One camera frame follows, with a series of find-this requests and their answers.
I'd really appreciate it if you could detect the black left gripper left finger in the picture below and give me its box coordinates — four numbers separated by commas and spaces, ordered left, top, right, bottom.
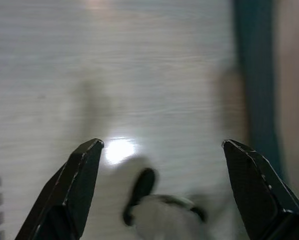
14, 138, 105, 240

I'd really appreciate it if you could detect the teal bed base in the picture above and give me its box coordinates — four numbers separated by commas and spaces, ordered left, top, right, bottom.
233, 0, 285, 181

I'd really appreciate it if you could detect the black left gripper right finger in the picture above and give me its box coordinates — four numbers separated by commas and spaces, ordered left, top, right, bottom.
222, 139, 299, 240

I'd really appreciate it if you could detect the mattress with cream sheet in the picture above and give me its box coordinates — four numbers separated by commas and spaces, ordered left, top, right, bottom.
274, 0, 299, 191

